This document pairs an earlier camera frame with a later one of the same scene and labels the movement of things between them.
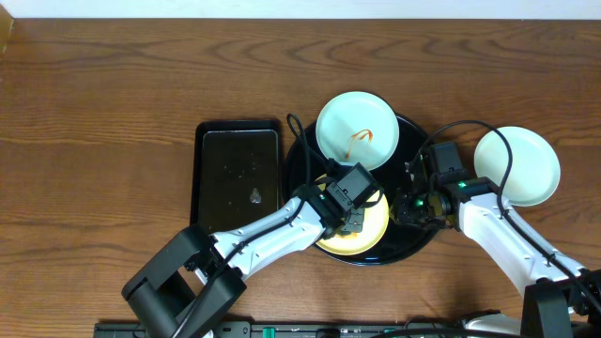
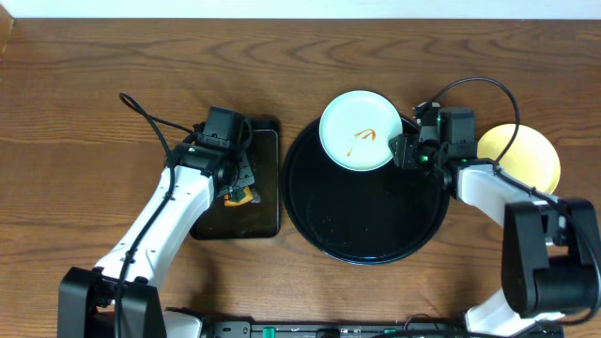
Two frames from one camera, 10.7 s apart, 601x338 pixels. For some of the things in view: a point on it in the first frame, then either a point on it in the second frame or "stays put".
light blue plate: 358,127 stays put
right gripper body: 418,209 → 416,155
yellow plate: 376,224 → 531,158
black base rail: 292,330 stays put
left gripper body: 351,221 → 240,175
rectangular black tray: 237,173 stays put
